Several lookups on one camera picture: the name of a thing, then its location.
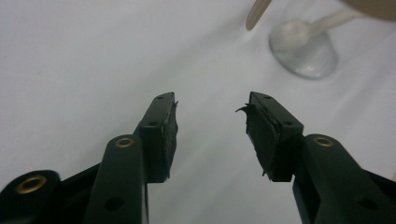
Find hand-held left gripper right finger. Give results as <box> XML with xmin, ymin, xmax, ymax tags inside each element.
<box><xmin>235</xmin><ymin>91</ymin><xmax>396</xmax><ymax>224</ymax></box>

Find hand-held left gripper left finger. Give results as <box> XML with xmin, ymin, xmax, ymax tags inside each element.
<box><xmin>83</xmin><ymin>91</ymin><xmax>179</xmax><ymax>224</ymax></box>

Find clear glass cup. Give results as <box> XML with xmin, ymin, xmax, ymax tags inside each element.
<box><xmin>268</xmin><ymin>0</ymin><xmax>340</xmax><ymax>79</ymax></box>

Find white tablecloth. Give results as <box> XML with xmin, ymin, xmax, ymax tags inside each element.
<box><xmin>0</xmin><ymin>0</ymin><xmax>396</xmax><ymax>224</ymax></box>

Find white plastic spoon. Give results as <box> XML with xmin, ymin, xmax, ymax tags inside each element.
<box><xmin>275</xmin><ymin>8</ymin><xmax>363</xmax><ymax>51</ymax></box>

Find beige wooden stick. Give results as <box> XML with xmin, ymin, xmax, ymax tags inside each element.
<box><xmin>245</xmin><ymin>0</ymin><xmax>274</xmax><ymax>32</ymax></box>

